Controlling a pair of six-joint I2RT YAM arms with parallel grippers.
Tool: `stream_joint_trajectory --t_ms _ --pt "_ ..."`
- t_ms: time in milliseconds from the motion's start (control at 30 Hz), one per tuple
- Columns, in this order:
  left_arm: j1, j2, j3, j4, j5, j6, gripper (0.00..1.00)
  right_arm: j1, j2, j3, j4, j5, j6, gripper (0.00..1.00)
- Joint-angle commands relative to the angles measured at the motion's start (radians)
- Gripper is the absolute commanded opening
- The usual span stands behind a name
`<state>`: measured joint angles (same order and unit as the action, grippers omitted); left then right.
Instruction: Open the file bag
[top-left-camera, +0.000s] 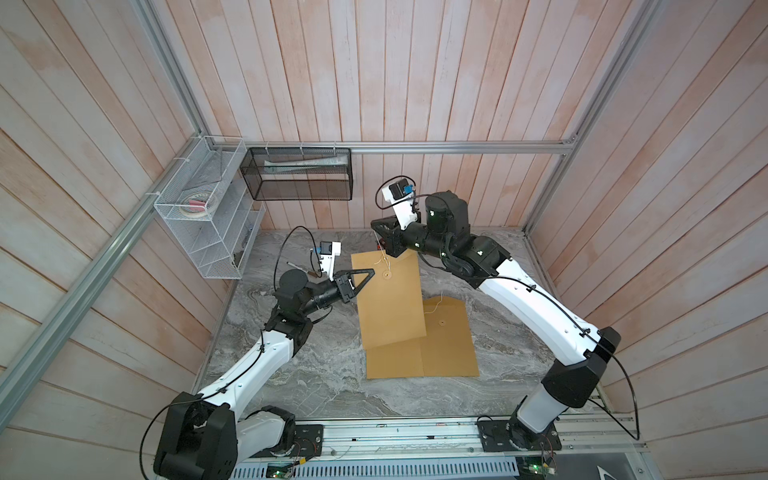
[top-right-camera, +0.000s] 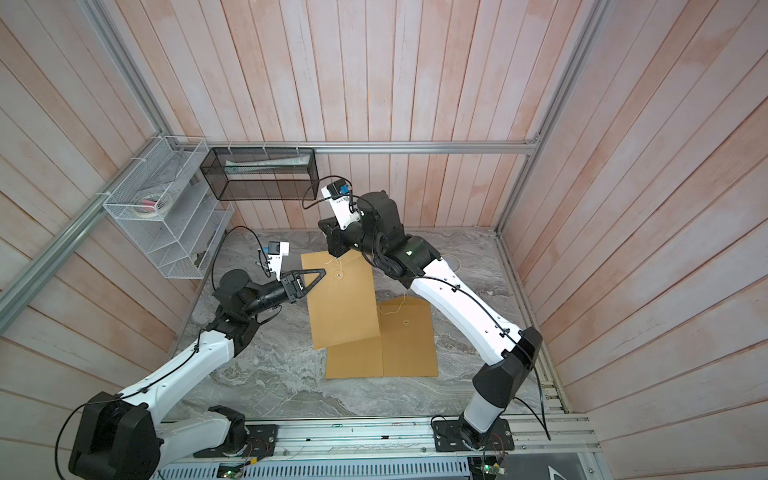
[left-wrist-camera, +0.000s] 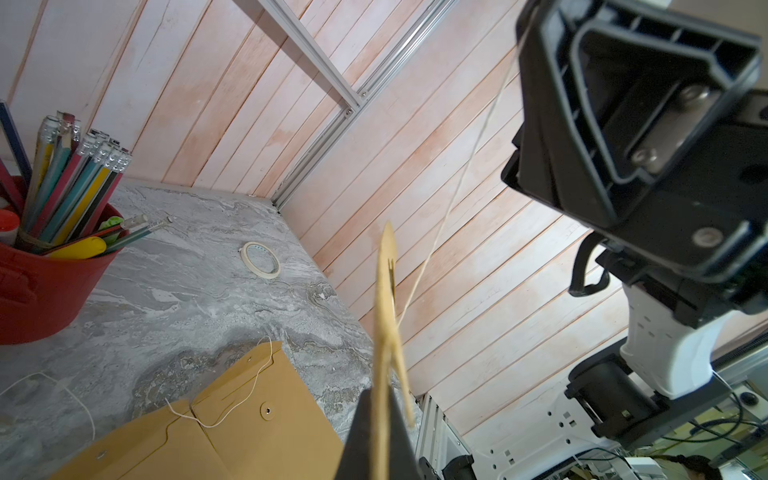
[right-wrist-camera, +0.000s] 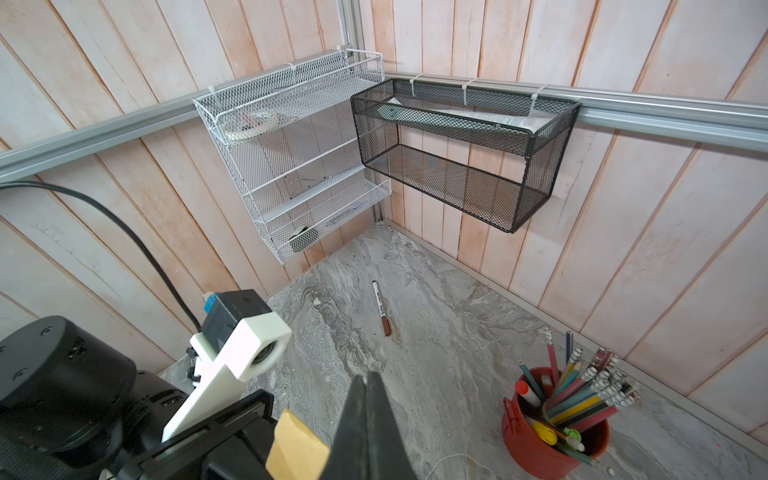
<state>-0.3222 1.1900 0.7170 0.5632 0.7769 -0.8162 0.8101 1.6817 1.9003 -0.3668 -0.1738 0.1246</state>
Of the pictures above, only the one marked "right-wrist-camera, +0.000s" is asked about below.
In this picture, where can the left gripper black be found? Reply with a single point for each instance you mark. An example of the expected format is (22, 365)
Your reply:
(233, 443)

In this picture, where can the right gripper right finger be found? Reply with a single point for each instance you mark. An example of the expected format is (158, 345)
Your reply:
(386, 455)

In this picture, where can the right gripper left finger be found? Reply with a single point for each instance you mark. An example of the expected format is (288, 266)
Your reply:
(348, 457)

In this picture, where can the brown file bag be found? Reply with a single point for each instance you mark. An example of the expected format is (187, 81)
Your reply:
(297, 453)
(459, 466)

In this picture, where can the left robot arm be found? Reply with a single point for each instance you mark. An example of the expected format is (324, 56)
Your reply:
(73, 407)

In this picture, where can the marker pen on table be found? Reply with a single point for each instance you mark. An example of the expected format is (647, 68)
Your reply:
(384, 320)

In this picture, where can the red pen holder cup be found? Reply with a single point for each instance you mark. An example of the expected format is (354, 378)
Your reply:
(531, 453)

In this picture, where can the tape roll in rack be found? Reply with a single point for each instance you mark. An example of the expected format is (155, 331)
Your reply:
(250, 125)

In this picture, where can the black mesh basket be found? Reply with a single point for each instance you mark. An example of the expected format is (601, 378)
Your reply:
(492, 154)

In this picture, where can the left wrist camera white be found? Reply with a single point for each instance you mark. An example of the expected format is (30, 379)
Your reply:
(240, 339)

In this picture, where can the white wire shelf rack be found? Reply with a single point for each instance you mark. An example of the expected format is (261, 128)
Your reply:
(304, 180)

